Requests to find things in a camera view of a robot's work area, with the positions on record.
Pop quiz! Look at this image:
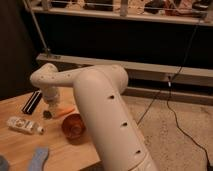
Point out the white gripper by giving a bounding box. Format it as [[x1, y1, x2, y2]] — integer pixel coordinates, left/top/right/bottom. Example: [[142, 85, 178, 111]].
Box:
[[41, 87, 60, 117]]

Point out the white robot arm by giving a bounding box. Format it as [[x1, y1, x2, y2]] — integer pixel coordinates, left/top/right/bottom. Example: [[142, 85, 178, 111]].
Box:
[[30, 63, 158, 171]]

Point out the red ceramic bowl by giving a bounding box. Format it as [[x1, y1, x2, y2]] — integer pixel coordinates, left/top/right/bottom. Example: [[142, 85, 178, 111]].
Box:
[[61, 114, 86, 140]]

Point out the wooden table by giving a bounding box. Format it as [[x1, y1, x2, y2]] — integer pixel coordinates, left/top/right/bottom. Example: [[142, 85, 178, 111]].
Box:
[[0, 93, 99, 171]]

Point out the black rectangular box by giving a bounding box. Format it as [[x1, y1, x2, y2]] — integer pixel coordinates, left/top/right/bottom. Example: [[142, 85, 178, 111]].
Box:
[[22, 91, 42, 115]]

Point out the white plastic bottle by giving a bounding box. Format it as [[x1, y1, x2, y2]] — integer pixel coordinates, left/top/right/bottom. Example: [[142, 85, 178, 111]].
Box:
[[7, 116, 44, 134]]

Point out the blue flat tool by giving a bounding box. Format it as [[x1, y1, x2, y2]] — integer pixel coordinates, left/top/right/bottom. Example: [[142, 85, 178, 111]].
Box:
[[28, 147, 49, 171]]

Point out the metal diagonal pole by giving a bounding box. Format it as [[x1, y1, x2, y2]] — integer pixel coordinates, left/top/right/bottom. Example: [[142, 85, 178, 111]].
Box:
[[24, 0, 51, 57]]

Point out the black cable on floor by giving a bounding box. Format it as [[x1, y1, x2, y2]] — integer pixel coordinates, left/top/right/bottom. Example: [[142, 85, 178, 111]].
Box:
[[136, 19, 213, 168]]

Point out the metal shelf rail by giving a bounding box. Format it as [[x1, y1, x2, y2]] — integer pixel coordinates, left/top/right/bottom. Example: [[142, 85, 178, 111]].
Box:
[[23, 0, 213, 28]]

